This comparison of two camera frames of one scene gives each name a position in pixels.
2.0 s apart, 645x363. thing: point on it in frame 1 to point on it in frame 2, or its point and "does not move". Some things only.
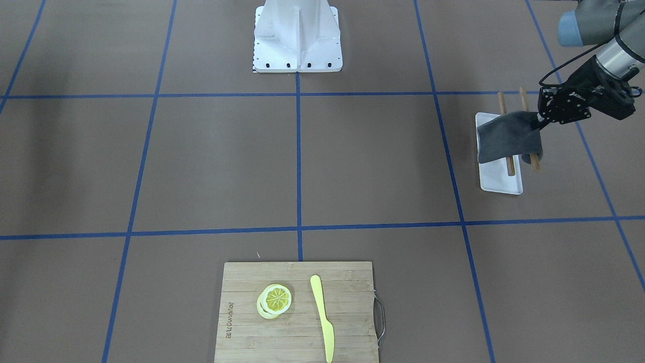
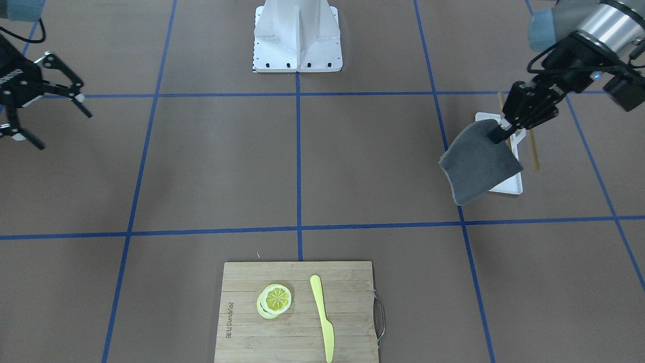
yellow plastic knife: (315, 284) does not move
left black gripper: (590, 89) to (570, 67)
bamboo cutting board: (348, 304) does not move
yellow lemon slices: (274, 299) does not move
